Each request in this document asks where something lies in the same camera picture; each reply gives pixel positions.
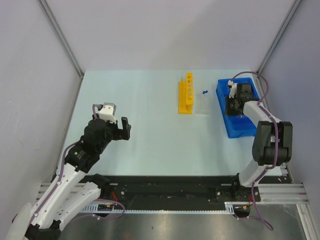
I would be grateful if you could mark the yellow test tube rack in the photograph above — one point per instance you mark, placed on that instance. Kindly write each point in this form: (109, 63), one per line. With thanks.
(186, 94)

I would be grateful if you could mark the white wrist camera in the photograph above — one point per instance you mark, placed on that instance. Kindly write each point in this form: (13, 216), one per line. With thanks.
(232, 89)
(107, 111)

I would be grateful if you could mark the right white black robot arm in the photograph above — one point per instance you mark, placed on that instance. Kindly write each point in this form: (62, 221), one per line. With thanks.
(273, 140)

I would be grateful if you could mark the clear plastic well plate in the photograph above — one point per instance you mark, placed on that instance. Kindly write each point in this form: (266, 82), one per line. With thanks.
(202, 104)

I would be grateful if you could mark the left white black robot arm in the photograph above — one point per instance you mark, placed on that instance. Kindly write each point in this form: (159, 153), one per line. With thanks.
(54, 210)

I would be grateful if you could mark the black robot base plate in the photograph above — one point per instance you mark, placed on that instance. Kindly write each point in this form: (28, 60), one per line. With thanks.
(177, 192)

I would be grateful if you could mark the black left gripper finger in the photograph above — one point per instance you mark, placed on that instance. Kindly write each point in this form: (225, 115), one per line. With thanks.
(124, 134)
(125, 124)

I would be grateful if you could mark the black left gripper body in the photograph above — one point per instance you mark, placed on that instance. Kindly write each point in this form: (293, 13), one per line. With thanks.
(113, 131)

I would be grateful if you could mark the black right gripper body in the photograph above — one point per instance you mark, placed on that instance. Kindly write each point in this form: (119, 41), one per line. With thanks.
(230, 107)

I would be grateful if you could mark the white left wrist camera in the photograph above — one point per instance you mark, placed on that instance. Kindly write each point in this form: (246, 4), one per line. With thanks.
(107, 111)

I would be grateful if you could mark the blue plastic tray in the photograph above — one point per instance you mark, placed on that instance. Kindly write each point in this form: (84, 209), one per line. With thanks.
(236, 126)

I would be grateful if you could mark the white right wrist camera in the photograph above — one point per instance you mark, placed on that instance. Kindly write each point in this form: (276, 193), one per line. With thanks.
(232, 89)

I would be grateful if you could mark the white slotted cable duct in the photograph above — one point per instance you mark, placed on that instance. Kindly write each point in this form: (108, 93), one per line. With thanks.
(102, 208)

